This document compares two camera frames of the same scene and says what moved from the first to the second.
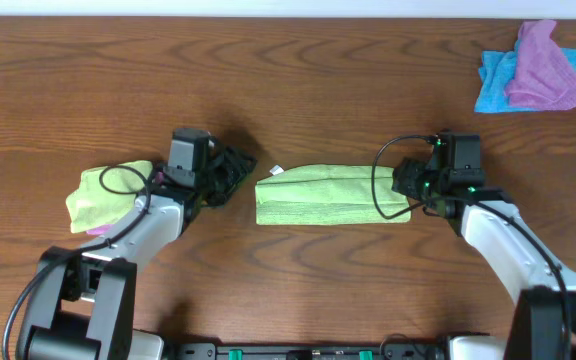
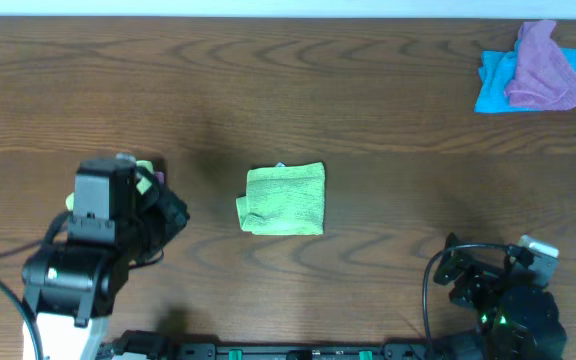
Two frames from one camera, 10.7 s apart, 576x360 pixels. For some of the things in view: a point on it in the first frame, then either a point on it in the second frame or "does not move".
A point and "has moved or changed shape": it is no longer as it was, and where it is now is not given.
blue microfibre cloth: (497, 69) does not move
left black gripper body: (223, 173) → (169, 209)
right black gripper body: (419, 183) → (476, 291)
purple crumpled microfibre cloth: (544, 78) does not move
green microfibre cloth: (330, 195) has moved or changed shape
